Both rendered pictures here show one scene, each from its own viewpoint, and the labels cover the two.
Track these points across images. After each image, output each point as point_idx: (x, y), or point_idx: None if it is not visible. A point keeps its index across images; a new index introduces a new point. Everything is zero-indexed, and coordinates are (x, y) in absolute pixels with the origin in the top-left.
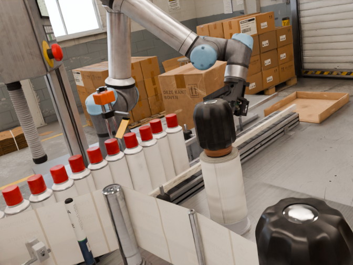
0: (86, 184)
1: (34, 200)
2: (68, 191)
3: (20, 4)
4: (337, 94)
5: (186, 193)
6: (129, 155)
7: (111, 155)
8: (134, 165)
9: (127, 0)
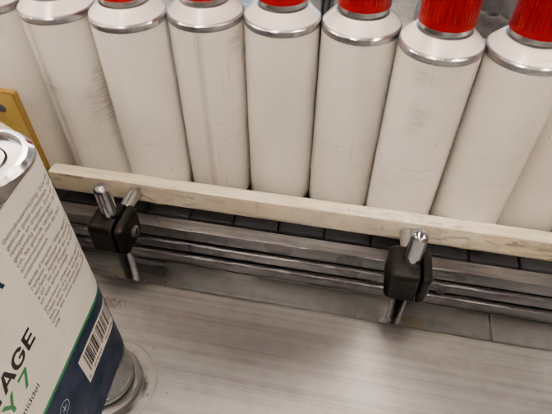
0: (195, 58)
1: (17, 6)
2: (111, 40)
3: None
4: None
5: (530, 300)
6: (402, 52)
7: (341, 8)
8: (400, 100)
9: None
